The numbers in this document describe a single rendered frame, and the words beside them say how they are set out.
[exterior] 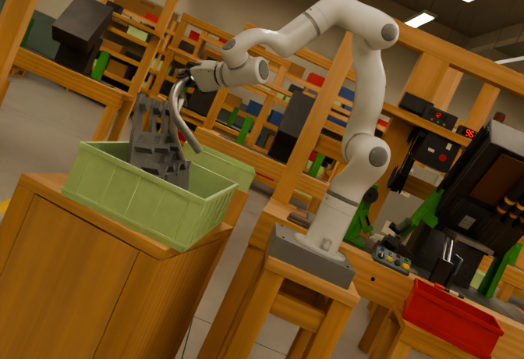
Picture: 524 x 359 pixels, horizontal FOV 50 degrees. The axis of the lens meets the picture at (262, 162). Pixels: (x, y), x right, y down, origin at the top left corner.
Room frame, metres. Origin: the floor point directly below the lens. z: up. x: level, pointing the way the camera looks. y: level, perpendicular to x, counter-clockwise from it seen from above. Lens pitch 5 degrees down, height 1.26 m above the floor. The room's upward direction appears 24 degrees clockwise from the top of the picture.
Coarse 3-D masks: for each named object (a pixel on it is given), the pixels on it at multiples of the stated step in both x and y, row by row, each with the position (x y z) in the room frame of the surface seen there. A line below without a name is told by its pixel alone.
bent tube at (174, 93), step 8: (184, 80) 1.90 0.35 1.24; (176, 88) 1.87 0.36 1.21; (176, 96) 1.86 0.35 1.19; (168, 104) 1.85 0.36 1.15; (176, 104) 1.86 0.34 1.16; (176, 112) 1.86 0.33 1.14; (176, 120) 1.86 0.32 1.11; (184, 128) 1.89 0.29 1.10; (184, 136) 1.91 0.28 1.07; (192, 136) 1.92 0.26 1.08; (192, 144) 1.93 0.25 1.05
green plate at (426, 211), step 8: (432, 192) 2.52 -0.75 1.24; (440, 192) 2.42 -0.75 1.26; (432, 200) 2.43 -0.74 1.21; (440, 200) 2.43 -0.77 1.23; (424, 208) 2.44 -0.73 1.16; (432, 208) 2.43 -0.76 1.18; (416, 216) 2.45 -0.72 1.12; (424, 216) 2.43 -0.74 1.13; (432, 216) 2.43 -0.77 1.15; (432, 224) 2.43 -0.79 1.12
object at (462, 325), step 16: (416, 288) 1.93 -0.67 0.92; (432, 288) 2.11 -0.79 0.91; (416, 304) 1.93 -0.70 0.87; (432, 304) 1.91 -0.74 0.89; (448, 304) 1.90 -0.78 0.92; (464, 304) 2.08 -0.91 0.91; (416, 320) 1.92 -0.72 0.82; (432, 320) 1.91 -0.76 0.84; (448, 320) 1.90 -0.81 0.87; (464, 320) 1.89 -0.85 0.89; (480, 320) 1.87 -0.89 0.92; (496, 320) 2.00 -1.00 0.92; (448, 336) 1.89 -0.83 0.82; (464, 336) 1.88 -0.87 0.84; (480, 336) 1.87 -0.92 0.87; (496, 336) 1.86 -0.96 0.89; (480, 352) 1.86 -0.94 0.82
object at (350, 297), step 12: (264, 264) 1.76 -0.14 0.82; (276, 264) 1.74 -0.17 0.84; (288, 264) 1.76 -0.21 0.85; (288, 276) 1.74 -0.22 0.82; (300, 276) 1.74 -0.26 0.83; (312, 276) 1.74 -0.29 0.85; (312, 288) 1.74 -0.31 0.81; (324, 288) 1.74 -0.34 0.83; (336, 288) 1.74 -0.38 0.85; (348, 300) 1.74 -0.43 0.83
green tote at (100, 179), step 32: (96, 160) 1.62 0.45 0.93; (64, 192) 1.62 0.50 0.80; (96, 192) 1.62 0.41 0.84; (128, 192) 1.61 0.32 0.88; (160, 192) 1.60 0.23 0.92; (192, 192) 2.20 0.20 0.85; (224, 192) 1.86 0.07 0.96; (128, 224) 1.61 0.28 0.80; (160, 224) 1.60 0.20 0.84; (192, 224) 1.59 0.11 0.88
